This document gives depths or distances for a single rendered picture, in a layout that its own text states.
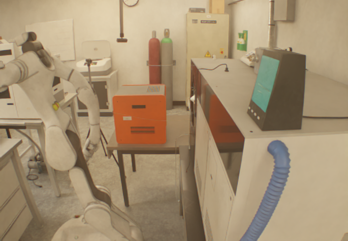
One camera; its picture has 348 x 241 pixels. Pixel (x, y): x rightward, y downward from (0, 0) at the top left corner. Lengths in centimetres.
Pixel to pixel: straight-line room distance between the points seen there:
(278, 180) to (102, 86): 414
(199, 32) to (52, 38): 312
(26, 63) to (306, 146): 102
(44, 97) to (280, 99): 95
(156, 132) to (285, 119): 151
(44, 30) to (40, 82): 444
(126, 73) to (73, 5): 187
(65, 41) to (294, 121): 503
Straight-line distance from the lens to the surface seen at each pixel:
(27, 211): 220
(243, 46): 396
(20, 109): 236
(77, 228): 183
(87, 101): 132
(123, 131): 196
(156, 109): 185
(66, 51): 530
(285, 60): 49
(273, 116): 51
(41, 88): 111
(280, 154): 47
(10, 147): 188
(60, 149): 114
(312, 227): 78
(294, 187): 62
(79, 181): 128
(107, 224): 141
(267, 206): 51
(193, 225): 122
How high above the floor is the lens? 164
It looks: 20 degrees down
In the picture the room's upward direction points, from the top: straight up
